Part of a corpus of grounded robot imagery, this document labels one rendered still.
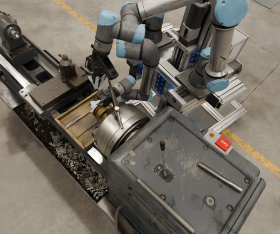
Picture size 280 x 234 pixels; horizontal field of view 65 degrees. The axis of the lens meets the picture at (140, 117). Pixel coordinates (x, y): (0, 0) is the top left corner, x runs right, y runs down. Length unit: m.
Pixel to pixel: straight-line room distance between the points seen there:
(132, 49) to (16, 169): 1.74
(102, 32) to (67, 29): 2.87
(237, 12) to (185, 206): 0.76
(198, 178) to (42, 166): 1.73
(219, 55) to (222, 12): 0.24
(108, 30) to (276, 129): 2.63
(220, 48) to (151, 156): 0.56
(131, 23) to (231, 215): 0.86
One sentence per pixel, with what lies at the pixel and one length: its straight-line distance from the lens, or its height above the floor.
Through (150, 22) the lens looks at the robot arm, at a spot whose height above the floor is 1.31.
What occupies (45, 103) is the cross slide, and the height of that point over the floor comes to 0.97.
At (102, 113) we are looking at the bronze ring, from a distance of 1.25.
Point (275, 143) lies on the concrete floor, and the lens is 3.05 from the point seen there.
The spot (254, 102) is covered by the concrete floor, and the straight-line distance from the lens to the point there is 3.29.
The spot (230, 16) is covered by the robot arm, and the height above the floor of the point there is 1.72.
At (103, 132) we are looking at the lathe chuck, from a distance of 1.11.
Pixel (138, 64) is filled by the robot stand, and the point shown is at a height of 1.03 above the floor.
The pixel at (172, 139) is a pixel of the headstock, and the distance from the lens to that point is 1.04.
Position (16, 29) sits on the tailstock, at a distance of 1.94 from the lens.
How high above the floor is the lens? 2.14
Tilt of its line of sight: 56 degrees down
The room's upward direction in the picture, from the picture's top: 10 degrees clockwise
